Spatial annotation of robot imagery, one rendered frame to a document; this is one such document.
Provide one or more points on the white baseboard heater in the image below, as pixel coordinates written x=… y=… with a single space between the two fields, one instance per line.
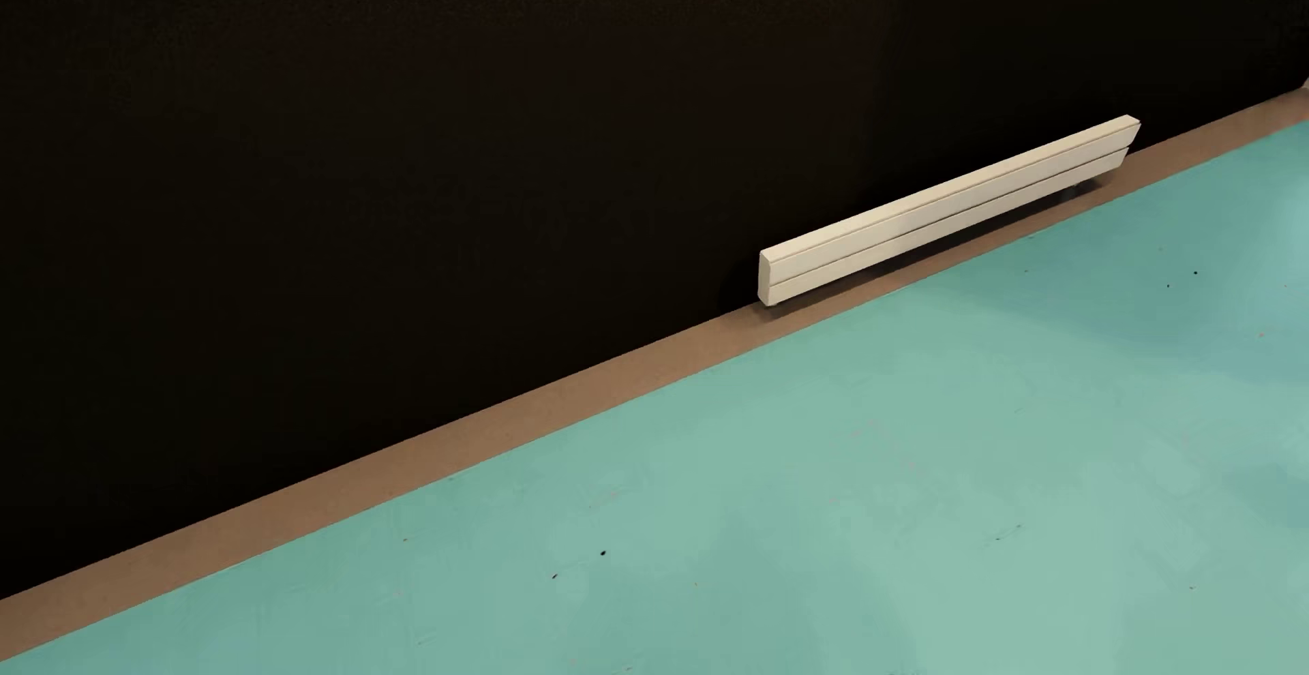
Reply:
x=941 y=211

